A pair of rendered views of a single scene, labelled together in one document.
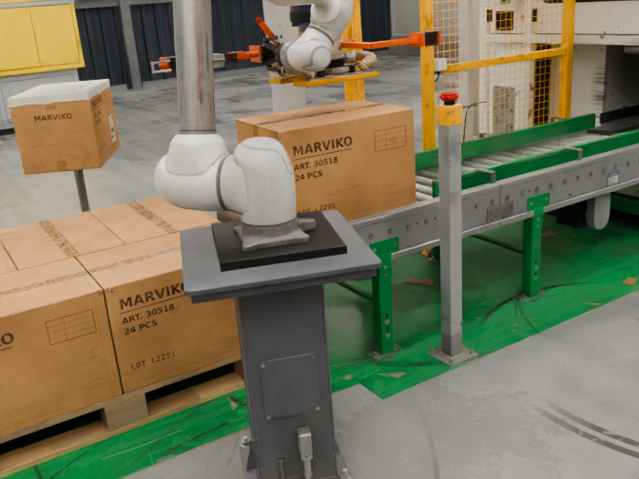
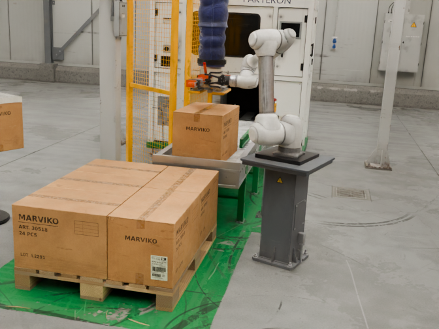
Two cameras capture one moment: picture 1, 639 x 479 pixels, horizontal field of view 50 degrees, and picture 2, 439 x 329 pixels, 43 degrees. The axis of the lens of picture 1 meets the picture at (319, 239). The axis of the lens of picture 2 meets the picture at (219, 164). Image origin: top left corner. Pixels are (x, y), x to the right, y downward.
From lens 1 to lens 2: 326 cm
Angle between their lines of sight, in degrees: 47
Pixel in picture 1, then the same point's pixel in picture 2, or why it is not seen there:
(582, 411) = (330, 220)
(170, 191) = (267, 137)
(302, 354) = (302, 200)
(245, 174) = (295, 128)
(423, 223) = not seen: hidden behind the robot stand
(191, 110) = (272, 104)
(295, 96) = (118, 100)
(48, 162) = not seen: outside the picture
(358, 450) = not seen: hidden behind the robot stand
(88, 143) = (18, 131)
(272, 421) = (294, 230)
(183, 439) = (226, 264)
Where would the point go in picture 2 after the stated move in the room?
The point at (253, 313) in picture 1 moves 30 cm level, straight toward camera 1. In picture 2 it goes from (297, 183) to (338, 192)
